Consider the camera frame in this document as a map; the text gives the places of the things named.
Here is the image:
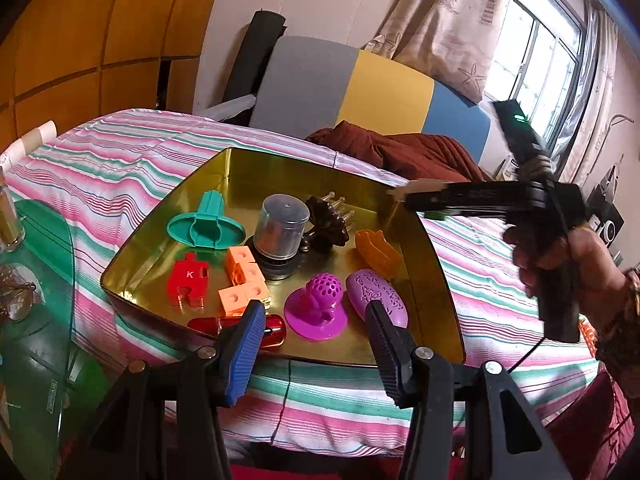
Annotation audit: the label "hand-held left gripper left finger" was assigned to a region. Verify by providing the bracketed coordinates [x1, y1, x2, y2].
[55, 299, 267, 480]

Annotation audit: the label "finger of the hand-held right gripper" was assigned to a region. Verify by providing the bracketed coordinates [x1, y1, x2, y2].
[422, 207, 509, 222]
[404, 181, 521, 209]

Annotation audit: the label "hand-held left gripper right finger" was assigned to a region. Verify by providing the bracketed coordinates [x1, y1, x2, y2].
[365, 300, 573, 480]

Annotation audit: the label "red lipstick tube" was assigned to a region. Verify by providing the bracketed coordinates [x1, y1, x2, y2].
[187, 312, 287, 350]

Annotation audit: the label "orange perforated building block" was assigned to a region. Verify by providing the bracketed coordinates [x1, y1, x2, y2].
[225, 246, 264, 286]
[217, 280, 272, 317]

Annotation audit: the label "purple embossed oval object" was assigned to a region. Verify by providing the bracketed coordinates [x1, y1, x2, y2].
[346, 269, 411, 332]

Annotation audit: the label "magenta perforated silicone piece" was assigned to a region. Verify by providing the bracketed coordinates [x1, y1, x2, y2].
[284, 272, 351, 342]

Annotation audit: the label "red puzzle piece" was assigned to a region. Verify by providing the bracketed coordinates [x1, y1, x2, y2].
[167, 252, 209, 310]

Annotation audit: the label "orange plastic mold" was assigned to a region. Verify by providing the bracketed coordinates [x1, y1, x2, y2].
[355, 229, 404, 279]

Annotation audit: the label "grey cylinder with black base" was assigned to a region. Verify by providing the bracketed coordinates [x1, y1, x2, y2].
[245, 194, 312, 281]

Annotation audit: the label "green plastic holder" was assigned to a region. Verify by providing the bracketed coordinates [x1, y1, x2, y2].
[166, 191, 247, 249]

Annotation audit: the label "brown scalp massage comb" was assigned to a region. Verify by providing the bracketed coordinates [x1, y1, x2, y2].
[300, 191, 351, 254]

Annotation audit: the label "gold metal tin box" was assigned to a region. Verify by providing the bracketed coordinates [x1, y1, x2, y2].
[100, 147, 467, 367]

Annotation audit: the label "person's right forearm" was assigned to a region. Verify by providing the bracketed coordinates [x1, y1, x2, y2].
[595, 270, 640, 396]

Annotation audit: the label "person's right hand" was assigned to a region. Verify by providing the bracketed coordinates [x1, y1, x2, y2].
[502, 220, 631, 322]

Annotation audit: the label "black stereo speaker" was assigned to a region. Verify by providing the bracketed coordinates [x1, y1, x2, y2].
[585, 182, 627, 247]

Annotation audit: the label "brown quilted blanket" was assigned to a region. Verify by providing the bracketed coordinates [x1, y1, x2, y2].
[305, 120, 486, 184]

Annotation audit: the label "pale patterned curtain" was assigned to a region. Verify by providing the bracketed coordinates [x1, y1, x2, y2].
[550, 0, 622, 191]

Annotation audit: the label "grey yellow blue headboard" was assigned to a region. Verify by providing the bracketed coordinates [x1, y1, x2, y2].
[248, 35, 493, 171]

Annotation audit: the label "orange plastic toy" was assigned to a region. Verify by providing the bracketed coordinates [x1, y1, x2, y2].
[577, 314, 599, 359]

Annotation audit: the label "window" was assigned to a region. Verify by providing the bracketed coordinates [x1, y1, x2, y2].
[482, 0, 589, 161]

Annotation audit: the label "beige starfish print curtain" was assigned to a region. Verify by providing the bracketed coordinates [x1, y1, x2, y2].
[360, 0, 512, 106]

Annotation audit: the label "green glass table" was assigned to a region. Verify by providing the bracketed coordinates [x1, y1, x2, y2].
[0, 199, 117, 480]

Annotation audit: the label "person's dark red clothing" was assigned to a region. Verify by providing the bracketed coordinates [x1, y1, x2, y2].
[545, 370, 637, 480]

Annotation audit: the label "striped pink green blanket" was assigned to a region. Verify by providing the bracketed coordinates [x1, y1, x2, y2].
[0, 107, 621, 461]

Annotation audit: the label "eyeglasses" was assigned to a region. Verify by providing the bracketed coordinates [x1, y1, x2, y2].
[0, 265, 39, 322]

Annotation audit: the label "black rolled mat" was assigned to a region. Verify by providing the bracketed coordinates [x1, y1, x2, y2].
[220, 9, 287, 126]

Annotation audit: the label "glass jar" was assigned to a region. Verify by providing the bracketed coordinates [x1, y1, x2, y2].
[0, 166, 27, 254]

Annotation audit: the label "wooden wardrobe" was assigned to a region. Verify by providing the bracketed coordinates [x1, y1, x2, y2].
[0, 0, 231, 152]

